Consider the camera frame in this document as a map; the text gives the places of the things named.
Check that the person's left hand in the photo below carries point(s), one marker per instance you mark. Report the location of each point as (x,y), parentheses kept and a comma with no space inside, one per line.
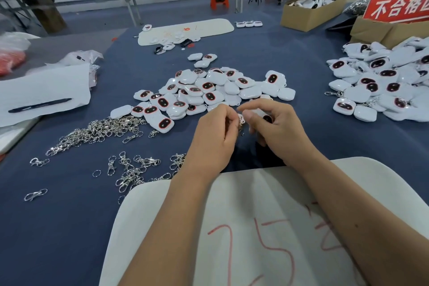
(211,145)

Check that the person's right hand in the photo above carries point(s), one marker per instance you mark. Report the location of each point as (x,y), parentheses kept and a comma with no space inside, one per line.
(285,135)

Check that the white tag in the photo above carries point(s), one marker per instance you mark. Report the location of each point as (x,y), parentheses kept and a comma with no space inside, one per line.
(261,113)

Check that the person's left forearm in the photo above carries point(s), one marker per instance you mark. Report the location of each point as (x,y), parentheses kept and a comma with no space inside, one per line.
(167,232)

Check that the person's right forearm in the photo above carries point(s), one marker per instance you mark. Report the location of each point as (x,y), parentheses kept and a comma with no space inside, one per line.
(362,222)

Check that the white foam board red marks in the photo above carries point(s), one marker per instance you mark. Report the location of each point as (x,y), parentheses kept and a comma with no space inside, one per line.
(261,209)

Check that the small white plastic part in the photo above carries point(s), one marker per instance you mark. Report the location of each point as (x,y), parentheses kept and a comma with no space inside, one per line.
(249,24)
(258,24)
(240,24)

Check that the open cardboard box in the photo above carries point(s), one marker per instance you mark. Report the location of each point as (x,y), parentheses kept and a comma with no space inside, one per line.
(305,19)

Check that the long white foam board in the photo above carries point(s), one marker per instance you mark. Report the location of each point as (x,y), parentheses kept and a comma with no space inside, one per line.
(216,26)

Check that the flat brown cardboard box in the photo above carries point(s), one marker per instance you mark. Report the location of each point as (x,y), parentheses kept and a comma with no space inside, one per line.
(375,33)

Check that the red sign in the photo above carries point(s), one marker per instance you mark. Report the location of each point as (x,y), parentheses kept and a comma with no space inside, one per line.
(399,6)

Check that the black pen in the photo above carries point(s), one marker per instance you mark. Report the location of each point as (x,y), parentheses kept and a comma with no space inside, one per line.
(39,105)

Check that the white paper sheet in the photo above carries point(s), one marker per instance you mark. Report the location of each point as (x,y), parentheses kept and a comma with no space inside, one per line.
(41,85)

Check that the orange bag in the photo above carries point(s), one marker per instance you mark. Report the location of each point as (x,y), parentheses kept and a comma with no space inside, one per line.
(11,62)

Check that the white plastic bag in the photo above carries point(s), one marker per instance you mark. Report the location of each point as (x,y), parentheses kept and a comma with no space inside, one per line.
(17,40)

